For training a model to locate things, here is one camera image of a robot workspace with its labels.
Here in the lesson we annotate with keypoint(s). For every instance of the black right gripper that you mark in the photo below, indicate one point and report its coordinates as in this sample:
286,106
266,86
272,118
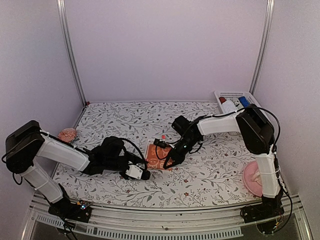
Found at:
176,156

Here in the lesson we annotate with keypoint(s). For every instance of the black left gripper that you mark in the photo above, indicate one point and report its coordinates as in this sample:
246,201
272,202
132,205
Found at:
135,159

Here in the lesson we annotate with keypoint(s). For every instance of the orange patterned towel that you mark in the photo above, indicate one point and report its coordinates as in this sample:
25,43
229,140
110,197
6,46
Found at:
155,155

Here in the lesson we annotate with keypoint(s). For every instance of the light blue terry towel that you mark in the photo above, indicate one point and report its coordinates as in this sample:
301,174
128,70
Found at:
229,106

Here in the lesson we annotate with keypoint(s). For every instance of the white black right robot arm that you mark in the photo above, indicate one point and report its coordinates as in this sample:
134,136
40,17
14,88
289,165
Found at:
247,133

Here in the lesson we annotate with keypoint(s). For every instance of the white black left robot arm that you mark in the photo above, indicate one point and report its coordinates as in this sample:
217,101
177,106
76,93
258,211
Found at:
29,143

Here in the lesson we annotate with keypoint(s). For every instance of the floral table cover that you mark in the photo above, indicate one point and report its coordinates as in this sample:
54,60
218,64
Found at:
139,122

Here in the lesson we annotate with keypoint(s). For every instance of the dark red rolled towel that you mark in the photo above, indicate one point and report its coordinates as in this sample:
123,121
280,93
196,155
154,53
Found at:
222,100

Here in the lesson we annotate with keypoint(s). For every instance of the pink saucer plate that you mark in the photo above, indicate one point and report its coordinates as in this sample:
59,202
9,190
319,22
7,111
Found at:
252,187

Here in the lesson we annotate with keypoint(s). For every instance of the cream ceramic mug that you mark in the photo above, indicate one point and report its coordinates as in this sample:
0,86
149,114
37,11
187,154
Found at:
256,177

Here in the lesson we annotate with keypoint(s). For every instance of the panda print rolled towel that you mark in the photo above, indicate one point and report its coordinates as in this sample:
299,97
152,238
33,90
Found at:
237,103

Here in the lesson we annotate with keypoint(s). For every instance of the dark blue rolled towel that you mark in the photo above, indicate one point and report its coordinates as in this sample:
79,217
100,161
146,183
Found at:
245,103

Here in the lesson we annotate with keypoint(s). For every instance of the white perforated plastic basket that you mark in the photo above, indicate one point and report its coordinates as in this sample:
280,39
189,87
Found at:
229,123

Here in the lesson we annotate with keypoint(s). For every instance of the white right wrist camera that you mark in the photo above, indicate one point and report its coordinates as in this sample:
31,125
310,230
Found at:
160,143

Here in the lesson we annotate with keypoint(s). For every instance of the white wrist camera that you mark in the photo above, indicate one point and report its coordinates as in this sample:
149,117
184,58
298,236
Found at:
138,173
160,143

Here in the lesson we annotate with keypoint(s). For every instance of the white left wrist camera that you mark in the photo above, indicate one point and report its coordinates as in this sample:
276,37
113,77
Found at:
138,173

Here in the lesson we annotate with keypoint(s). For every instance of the aluminium front rail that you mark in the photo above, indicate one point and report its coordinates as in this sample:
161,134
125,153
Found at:
114,222

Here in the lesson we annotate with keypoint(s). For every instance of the left aluminium frame post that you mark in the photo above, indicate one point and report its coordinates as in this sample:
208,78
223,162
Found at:
61,7

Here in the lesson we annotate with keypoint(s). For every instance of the aluminium frame post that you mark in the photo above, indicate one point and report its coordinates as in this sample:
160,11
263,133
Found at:
268,18
61,7

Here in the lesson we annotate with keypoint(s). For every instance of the right aluminium frame post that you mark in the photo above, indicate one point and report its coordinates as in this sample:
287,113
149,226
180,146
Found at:
268,18

